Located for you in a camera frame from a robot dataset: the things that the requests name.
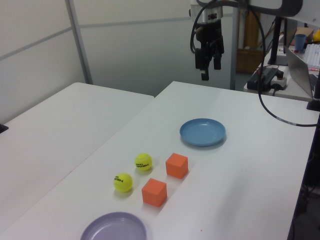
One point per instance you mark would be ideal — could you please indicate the grey side desk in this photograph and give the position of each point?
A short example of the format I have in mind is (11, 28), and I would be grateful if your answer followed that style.
(295, 92)

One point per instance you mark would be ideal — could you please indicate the grey partition post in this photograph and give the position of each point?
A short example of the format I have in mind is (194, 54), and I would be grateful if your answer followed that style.
(80, 37)

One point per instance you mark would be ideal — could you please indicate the blue cup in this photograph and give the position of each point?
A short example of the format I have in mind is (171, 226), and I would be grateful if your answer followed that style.
(300, 42)

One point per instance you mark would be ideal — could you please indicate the brown wooden panel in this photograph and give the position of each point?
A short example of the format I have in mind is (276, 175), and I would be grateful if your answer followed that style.
(247, 62)

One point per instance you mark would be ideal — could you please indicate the blue plate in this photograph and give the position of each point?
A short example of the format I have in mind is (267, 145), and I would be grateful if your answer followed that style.
(202, 132)

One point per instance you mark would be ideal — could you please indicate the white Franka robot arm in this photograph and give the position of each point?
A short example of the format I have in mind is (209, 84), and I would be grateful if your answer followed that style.
(211, 13)

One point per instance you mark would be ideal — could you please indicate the silver laptop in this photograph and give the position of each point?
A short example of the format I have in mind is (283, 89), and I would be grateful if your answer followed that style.
(297, 72)

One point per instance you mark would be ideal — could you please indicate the cardboard box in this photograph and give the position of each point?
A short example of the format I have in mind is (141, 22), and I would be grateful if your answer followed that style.
(307, 31)

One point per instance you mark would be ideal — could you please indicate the orange cube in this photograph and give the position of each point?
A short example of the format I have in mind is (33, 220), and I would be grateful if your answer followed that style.
(153, 193)
(176, 166)

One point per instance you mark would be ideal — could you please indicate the black monitor stand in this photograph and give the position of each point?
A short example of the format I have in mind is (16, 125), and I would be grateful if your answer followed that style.
(275, 37)

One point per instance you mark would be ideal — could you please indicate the black pole clamp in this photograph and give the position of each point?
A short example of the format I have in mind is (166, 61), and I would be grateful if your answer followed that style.
(317, 95)

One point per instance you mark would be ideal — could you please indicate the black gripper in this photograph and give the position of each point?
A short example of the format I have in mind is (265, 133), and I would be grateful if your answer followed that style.
(210, 32)

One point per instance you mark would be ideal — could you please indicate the yellow object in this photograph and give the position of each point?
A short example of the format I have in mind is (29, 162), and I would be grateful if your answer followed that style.
(317, 36)

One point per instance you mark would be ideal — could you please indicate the yellow tennis ball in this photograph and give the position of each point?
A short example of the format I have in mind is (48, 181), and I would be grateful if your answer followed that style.
(122, 183)
(143, 160)

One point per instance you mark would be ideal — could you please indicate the emergency stop button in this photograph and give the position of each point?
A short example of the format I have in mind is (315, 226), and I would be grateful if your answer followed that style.
(280, 83)

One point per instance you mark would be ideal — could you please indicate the purple plate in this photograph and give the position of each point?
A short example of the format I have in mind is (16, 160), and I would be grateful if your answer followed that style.
(112, 230)

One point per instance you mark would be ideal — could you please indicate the black power box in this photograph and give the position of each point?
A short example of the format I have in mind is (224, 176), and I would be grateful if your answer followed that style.
(270, 75)

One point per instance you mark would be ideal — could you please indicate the grey metal column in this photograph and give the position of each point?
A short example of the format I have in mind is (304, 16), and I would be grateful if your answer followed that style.
(235, 50)

